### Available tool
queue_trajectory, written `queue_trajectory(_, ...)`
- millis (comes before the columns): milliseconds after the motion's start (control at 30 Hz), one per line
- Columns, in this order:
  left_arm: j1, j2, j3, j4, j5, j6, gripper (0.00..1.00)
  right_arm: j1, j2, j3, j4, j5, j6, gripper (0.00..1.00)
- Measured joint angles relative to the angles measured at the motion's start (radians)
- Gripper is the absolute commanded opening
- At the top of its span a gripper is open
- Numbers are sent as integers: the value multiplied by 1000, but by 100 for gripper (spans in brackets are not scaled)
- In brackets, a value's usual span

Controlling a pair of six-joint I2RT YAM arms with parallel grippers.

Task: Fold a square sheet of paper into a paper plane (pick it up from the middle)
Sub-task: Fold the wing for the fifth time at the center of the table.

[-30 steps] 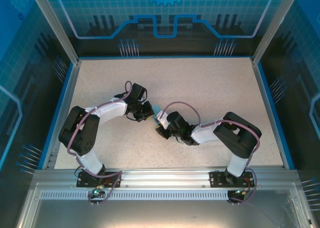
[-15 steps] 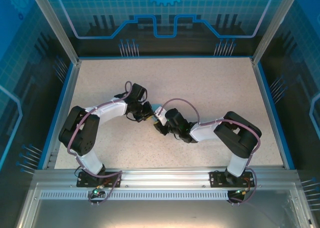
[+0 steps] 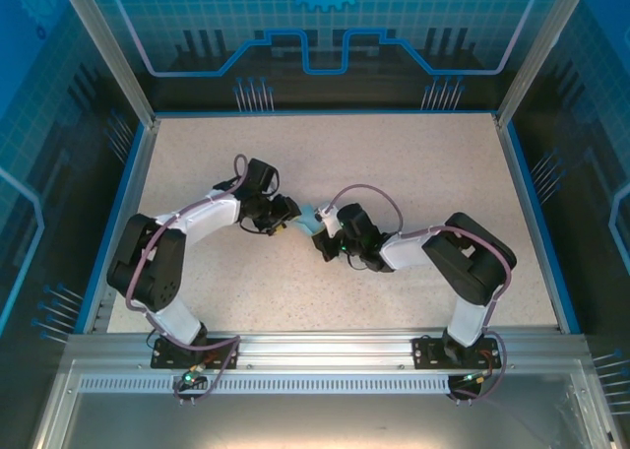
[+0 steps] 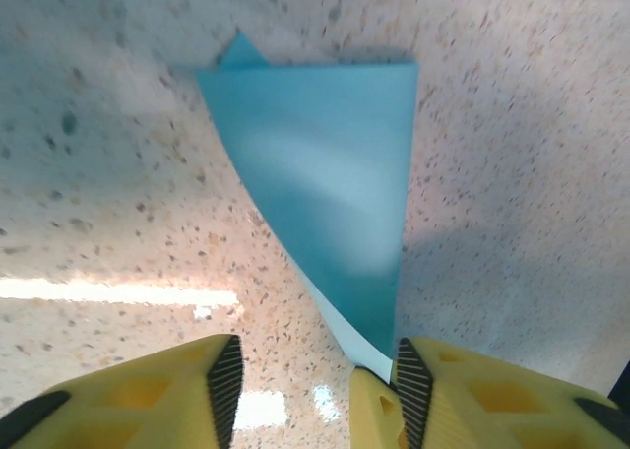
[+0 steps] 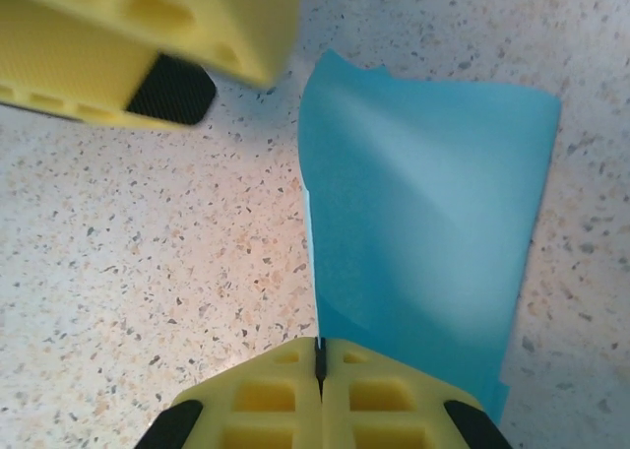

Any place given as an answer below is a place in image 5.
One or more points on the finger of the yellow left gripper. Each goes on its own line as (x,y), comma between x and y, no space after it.
(74,50)

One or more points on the light blue paper sheet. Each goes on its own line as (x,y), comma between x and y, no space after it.
(418,198)

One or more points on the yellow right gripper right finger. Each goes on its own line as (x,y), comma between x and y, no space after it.
(384,409)

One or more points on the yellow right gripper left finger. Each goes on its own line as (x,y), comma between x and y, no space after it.
(256,404)

